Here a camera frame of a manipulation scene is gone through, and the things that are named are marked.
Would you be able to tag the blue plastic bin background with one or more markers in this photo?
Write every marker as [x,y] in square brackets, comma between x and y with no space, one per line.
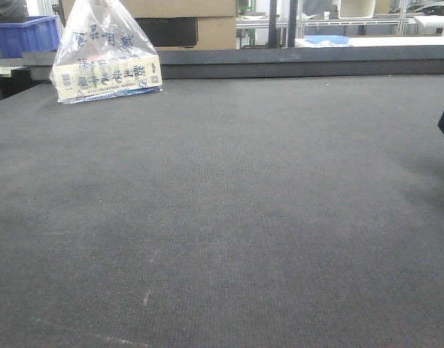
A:
[37,33]

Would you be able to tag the dark grey raised ledge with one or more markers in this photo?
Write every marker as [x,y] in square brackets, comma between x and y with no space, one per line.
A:
[303,62]

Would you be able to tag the blue tray on white table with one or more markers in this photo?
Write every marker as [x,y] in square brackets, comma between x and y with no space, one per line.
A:
[328,41]

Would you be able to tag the white plastic container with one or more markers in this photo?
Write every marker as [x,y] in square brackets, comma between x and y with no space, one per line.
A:
[359,9]

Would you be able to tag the lower cardboard box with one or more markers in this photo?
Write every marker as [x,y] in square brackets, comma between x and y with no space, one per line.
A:
[190,33]

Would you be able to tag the cardboard box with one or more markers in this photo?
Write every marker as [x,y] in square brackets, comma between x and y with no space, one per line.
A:
[180,8]
[190,33]

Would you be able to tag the upper cardboard box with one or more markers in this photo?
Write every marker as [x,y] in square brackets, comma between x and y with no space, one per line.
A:
[180,8]

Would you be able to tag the cream box inside bag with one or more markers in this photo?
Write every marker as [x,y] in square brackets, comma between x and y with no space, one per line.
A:
[89,80]

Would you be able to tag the clear printed plastic bag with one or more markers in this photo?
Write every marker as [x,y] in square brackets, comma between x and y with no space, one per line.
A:
[101,30]

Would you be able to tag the black vertical post left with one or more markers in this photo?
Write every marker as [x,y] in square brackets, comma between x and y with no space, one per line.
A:
[272,26]

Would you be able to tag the black vertical post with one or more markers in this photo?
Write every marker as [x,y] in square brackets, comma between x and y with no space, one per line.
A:
[292,23]
[272,26]

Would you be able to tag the black vertical post right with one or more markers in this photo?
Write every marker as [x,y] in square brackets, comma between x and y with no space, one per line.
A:
[292,23]

